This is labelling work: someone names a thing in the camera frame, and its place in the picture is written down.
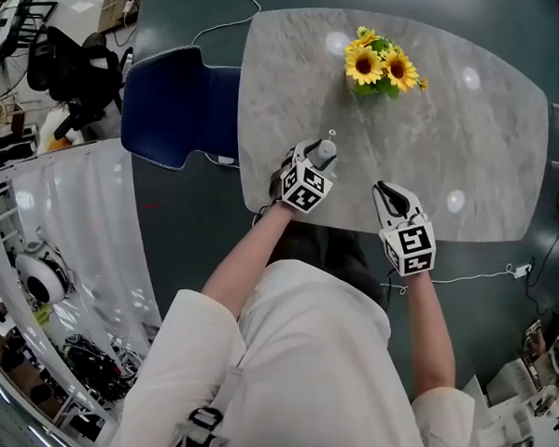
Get white shoulder strap black buckle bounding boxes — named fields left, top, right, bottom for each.
left=178, top=364, right=248, bottom=447

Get wooden platform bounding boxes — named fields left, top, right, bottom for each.
left=97, top=0, right=143, bottom=35

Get black floor cable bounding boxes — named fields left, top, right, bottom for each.
left=522, top=221, right=559, bottom=318

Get person's right forearm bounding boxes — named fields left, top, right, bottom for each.
left=405, top=269, right=457, bottom=397

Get blue upholstered chair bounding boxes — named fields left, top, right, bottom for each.
left=115, top=41, right=248, bottom=175

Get white metal shelf rack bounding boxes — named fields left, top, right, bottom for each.
left=0, top=135, right=169, bottom=447

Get potted yellow sunflowers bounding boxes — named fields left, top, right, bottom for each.
left=342, top=21, right=431, bottom=104

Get black cable bundle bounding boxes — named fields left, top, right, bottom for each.
left=60, top=329, right=145, bottom=406

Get white round tape measure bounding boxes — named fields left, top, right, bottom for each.
left=312, top=128, right=339, bottom=166

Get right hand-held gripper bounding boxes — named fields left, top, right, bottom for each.
left=371, top=178, right=439, bottom=278

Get person's white shirt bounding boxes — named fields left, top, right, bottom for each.
left=111, top=249, right=479, bottom=447

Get person's dark trousers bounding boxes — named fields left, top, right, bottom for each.
left=264, top=217, right=391, bottom=317

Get white adapter cable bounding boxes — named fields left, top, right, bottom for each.
left=379, top=263, right=517, bottom=289

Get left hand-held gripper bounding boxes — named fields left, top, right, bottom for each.
left=277, top=138, right=342, bottom=215

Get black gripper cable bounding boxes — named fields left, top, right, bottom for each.
left=382, top=266, right=409, bottom=298

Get black office chair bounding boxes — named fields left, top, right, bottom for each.
left=23, top=21, right=138, bottom=143

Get person's left forearm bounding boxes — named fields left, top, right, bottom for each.
left=196, top=201, right=300, bottom=324

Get long white power cable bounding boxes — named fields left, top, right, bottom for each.
left=188, top=0, right=264, bottom=46

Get person's left hand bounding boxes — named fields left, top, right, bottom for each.
left=266, top=144, right=303, bottom=208

